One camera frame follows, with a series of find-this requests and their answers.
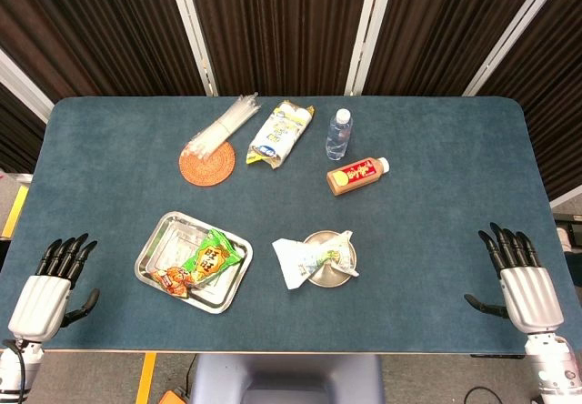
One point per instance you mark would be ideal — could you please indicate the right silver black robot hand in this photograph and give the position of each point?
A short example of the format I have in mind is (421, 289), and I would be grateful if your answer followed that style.
(534, 299)

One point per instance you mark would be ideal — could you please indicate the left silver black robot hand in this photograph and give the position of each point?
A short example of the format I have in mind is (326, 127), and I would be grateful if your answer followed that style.
(38, 301)

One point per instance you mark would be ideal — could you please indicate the green orange snack bag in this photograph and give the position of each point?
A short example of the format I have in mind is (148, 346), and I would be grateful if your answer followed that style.
(211, 260)

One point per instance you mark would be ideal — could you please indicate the white snack bag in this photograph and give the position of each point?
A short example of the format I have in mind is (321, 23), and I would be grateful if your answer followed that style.
(295, 258)

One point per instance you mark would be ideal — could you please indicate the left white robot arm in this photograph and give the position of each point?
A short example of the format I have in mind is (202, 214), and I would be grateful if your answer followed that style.
(11, 372)

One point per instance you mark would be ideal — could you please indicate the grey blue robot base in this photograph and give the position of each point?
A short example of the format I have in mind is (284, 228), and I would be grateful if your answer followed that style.
(223, 376)

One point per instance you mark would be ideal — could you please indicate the black equipment beside table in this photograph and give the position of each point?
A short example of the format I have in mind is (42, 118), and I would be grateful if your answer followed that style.
(568, 231)

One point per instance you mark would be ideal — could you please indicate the blue felt table mat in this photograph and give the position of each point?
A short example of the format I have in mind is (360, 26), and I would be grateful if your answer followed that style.
(432, 240)

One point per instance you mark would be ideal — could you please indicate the rectangular steel tray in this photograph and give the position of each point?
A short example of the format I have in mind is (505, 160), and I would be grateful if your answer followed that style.
(159, 254)

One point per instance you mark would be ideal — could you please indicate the orange box on floor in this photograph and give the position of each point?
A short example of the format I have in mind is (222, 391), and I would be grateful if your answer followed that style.
(173, 397)

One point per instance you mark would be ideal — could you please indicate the round steel plate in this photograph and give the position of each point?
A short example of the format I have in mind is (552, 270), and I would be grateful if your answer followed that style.
(329, 279)

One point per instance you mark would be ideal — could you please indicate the brown drink bottle red label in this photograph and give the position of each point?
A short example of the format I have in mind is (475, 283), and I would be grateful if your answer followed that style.
(354, 176)

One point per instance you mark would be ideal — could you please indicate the round woven orange coaster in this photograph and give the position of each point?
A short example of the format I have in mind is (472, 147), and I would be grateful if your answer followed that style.
(213, 172)

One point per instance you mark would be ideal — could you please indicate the clear water bottle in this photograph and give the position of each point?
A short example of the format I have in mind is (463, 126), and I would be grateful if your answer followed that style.
(338, 135)

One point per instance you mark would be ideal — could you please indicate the bundle of clear straws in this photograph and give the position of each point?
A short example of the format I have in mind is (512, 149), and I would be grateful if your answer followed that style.
(227, 122)

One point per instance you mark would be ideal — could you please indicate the white yellow cookie package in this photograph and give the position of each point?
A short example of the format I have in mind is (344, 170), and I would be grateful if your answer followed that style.
(279, 133)

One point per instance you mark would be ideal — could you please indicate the white partition post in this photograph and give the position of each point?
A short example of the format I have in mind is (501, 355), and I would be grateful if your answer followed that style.
(193, 31)
(368, 31)
(20, 83)
(514, 35)

